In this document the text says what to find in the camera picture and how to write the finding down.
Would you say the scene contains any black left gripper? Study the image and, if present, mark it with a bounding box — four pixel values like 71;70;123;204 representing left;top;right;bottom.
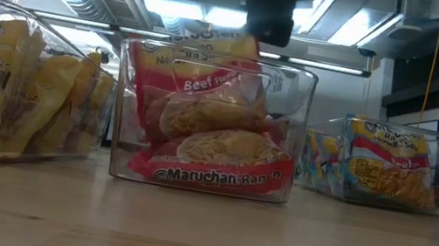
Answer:
202;0;307;51

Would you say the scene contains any blue Maruchan noodle packet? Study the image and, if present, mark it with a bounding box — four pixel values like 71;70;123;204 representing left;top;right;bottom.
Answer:
296;127;349;194
333;115;439;215

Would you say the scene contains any bright ceiling light panel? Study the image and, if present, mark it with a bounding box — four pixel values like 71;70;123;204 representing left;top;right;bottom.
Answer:
139;0;250;31

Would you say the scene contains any rectangular metal air duct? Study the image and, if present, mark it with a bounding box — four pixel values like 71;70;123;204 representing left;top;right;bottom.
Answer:
290;0;439;61

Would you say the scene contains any yellow power cable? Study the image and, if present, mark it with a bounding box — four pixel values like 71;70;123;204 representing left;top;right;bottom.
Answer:
416;0;439;131

